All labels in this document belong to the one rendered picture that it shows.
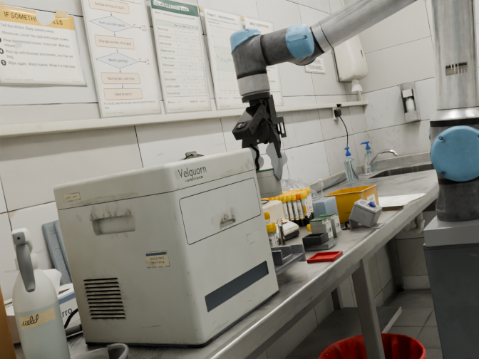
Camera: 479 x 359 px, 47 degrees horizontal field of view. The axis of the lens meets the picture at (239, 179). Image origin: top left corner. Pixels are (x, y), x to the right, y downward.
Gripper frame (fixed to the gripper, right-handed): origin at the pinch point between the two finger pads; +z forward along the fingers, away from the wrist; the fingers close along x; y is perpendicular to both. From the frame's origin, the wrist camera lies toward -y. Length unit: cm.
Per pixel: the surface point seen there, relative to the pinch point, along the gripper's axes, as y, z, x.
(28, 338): -62, 15, 12
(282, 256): -8.8, 17.3, -5.5
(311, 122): 160, -15, 64
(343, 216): 49, 19, 5
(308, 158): 148, 3, 63
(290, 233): 32.4, 20.5, 15.4
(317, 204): 34.7, 12.8, 5.7
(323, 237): 17.0, 19.2, -3.1
